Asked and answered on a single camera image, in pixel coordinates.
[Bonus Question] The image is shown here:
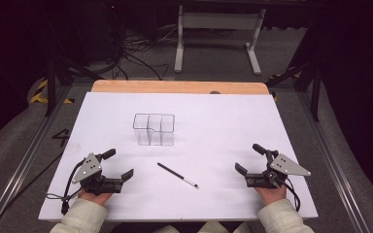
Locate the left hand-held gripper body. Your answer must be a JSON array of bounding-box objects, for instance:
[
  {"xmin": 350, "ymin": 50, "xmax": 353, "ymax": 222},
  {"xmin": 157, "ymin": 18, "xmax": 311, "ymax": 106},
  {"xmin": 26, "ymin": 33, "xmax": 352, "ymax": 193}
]
[{"xmin": 72, "ymin": 152, "xmax": 124, "ymax": 195}]

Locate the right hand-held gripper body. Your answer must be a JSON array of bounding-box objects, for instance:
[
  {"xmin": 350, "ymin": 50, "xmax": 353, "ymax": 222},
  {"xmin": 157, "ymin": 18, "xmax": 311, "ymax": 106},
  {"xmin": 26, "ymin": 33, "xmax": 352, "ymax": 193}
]
[{"xmin": 246, "ymin": 150, "xmax": 312, "ymax": 189}]

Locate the person's left hand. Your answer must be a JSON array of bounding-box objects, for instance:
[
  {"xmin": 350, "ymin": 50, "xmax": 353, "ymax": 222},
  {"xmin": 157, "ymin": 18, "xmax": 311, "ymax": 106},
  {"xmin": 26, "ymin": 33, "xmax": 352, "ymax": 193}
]
[{"xmin": 77, "ymin": 189, "xmax": 114, "ymax": 207}]

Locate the person's right hand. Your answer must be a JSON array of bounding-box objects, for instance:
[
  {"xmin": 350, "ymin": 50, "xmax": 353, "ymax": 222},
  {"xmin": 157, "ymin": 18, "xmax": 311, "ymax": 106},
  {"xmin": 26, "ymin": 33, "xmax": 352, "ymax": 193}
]
[{"xmin": 254, "ymin": 185, "xmax": 288, "ymax": 207}]

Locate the black pen with silver tip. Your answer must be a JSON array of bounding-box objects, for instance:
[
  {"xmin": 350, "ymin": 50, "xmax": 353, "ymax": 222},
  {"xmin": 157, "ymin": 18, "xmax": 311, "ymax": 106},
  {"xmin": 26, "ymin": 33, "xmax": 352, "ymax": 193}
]
[{"xmin": 156, "ymin": 162, "xmax": 199, "ymax": 189}]

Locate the clear plastic compartment organizer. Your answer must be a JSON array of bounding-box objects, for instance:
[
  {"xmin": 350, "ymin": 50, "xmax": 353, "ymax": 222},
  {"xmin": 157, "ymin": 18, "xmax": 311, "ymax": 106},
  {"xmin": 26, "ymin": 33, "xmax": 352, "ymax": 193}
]
[{"xmin": 132, "ymin": 113, "xmax": 176, "ymax": 148}]

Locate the white table cover sheet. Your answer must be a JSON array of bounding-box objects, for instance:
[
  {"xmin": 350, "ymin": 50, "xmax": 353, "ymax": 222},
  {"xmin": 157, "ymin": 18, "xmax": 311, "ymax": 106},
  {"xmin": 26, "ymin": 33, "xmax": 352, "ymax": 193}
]
[{"xmin": 38, "ymin": 91, "xmax": 320, "ymax": 223}]

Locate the black metal stand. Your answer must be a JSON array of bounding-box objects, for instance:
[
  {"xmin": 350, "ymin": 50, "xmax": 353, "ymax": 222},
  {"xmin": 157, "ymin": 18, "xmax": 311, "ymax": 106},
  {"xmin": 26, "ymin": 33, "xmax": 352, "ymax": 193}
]
[
  {"xmin": 44, "ymin": 54, "xmax": 105, "ymax": 117},
  {"xmin": 265, "ymin": 57, "xmax": 322, "ymax": 123}
]

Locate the right hand-held gripper black cable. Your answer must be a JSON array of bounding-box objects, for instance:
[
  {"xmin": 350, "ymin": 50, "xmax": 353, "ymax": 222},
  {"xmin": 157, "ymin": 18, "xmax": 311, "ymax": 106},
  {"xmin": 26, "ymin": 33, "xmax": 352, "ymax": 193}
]
[{"xmin": 280, "ymin": 177, "xmax": 302, "ymax": 214}]

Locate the hand-held gripper black cable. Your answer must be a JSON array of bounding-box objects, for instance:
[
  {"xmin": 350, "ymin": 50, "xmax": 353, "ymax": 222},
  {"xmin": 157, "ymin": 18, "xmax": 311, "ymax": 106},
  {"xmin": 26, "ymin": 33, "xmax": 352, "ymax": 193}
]
[
  {"xmin": 280, "ymin": 177, "xmax": 302, "ymax": 214},
  {"xmin": 46, "ymin": 157, "xmax": 88, "ymax": 216}
]

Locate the left hand-held gripper black cable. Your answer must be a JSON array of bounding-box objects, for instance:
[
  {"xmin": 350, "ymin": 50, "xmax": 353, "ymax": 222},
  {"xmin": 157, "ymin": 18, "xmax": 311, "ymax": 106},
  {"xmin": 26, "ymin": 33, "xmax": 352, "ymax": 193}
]
[{"xmin": 46, "ymin": 157, "xmax": 88, "ymax": 216}]

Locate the aluminium floor rail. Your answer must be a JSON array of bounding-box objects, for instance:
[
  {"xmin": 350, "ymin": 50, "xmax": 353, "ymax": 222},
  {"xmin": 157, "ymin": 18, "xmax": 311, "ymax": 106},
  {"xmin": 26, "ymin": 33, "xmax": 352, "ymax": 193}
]
[
  {"xmin": 295, "ymin": 90, "xmax": 372, "ymax": 233},
  {"xmin": 0, "ymin": 85, "xmax": 74, "ymax": 233}
]

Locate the tangle of black floor cables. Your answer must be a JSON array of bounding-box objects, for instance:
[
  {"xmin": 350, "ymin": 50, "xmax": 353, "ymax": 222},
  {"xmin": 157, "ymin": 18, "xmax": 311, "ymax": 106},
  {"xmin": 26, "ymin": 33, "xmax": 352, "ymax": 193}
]
[{"xmin": 110, "ymin": 23, "xmax": 178, "ymax": 82}]

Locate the white metal stand frame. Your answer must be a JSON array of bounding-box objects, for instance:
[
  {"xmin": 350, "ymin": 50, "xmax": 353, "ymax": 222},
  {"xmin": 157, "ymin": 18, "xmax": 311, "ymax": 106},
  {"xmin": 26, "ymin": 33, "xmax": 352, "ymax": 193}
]
[{"xmin": 173, "ymin": 4, "xmax": 267, "ymax": 77}]

